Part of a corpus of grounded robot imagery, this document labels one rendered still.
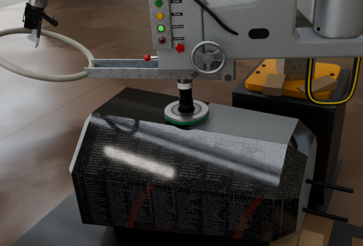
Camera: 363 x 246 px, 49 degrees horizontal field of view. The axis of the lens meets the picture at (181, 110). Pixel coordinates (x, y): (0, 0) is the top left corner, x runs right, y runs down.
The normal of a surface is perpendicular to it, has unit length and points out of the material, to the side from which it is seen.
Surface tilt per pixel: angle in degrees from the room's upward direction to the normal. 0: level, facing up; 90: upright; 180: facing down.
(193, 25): 90
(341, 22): 90
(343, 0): 90
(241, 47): 90
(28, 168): 0
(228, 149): 45
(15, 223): 0
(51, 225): 0
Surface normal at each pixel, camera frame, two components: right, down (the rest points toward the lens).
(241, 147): -0.32, -0.31
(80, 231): -0.06, -0.88
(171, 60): -0.10, 0.47
